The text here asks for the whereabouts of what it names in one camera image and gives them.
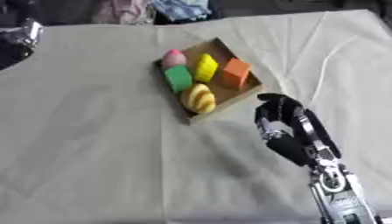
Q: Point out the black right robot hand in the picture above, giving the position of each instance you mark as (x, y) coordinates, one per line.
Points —
(289, 145)

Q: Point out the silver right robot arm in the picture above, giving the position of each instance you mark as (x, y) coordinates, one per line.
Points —
(341, 196)

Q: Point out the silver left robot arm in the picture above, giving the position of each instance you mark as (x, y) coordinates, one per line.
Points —
(18, 40)

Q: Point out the tan cardboard box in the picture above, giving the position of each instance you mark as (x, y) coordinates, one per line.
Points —
(224, 87)

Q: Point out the orange block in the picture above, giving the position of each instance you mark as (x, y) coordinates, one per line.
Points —
(236, 73)

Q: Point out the yellow striped toy bread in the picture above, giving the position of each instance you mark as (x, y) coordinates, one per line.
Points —
(198, 99)

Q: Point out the yellow block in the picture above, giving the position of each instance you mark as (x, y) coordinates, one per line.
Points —
(206, 68)

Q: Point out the green block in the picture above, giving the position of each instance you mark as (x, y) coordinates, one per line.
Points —
(178, 78)

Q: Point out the pink toy peach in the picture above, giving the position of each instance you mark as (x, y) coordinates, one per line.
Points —
(173, 58)

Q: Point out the person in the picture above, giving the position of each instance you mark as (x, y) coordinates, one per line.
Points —
(153, 10)

